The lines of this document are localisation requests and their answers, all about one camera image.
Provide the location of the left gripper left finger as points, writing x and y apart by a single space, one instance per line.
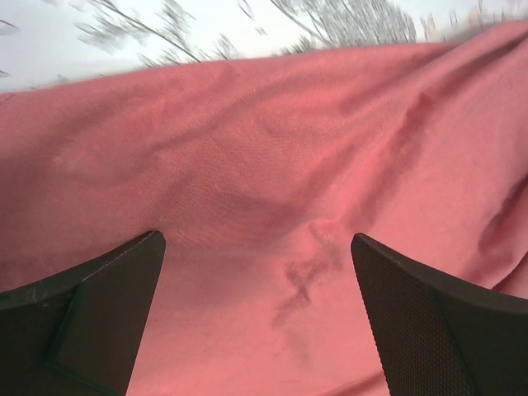
78 332

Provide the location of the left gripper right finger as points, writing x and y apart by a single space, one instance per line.
437 334

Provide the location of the pink t shirt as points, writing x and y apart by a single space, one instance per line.
259 172

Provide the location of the floral patterned table mat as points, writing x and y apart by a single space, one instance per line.
47 43

